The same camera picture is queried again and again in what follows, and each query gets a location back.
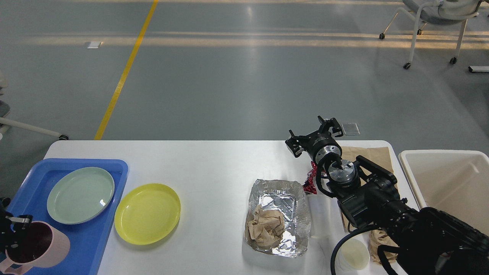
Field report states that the floor outlet plate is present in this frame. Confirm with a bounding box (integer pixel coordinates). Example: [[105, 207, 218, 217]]
[[341, 122, 361, 136], [84, 41, 103, 49]]

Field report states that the white object far right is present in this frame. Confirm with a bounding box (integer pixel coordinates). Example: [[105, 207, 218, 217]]
[[468, 65, 489, 73]]

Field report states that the floor outlet plate right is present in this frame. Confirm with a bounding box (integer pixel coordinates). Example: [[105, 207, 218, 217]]
[[341, 122, 361, 136]]

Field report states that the pale green plate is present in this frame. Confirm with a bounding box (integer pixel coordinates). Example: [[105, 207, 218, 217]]
[[47, 167, 115, 225]]

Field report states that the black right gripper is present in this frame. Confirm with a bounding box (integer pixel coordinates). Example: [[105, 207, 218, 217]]
[[285, 116, 343, 164]]

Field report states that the crumpled brown paper ball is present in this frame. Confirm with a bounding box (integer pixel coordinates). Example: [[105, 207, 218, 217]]
[[247, 205, 285, 248]]

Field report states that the white paper cup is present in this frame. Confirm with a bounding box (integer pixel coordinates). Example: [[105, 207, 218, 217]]
[[335, 238, 370, 272]]

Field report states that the red snack wrapper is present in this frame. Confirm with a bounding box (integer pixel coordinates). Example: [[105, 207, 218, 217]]
[[302, 161, 317, 195]]

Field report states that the aluminium foil tray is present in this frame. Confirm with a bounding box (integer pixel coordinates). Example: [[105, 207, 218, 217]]
[[243, 179, 311, 258]]

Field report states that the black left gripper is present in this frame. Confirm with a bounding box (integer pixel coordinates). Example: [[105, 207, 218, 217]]
[[0, 197, 33, 254]]

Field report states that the grey office chair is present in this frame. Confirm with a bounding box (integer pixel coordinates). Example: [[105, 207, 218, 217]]
[[379, 0, 482, 70]]

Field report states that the blue plastic tray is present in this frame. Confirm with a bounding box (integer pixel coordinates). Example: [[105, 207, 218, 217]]
[[7, 158, 129, 275]]

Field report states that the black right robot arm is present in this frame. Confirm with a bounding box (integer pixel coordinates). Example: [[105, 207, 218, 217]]
[[285, 116, 488, 275]]

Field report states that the brown paper bag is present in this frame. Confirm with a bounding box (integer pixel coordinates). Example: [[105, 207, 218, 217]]
[[342, 146, 398, 265]]

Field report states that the yellow plate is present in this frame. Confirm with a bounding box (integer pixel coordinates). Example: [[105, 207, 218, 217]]
[[115, 183, 181, 246]]

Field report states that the white chair base left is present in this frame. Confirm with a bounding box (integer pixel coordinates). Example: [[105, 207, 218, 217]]
[[0, 73, 69, 141]]

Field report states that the pink mug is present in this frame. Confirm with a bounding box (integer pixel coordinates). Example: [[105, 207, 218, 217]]
[[0, 221, 71, 275]]

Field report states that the white plastic bin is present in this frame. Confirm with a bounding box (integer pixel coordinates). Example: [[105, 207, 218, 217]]
[[398, 150, 489, 235]]

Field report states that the floor outlet plate left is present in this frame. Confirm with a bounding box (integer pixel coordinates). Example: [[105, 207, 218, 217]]
[[84, 41, 103, 49]]

